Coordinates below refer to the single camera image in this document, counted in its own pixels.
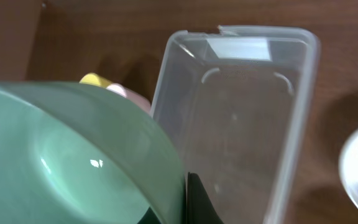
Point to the green plastic bowl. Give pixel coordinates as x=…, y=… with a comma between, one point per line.
x=75, y=153

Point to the pink plastic cup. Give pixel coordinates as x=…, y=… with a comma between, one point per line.
x=136, y=98

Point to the clear plastic container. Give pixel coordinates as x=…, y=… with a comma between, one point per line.
x=235, y=105

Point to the yellow plastic cup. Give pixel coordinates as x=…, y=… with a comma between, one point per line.
x=95, y=80

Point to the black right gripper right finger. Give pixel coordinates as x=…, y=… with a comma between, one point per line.
x=199, y=210

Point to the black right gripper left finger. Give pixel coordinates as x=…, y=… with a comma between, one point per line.
x=149, y=218

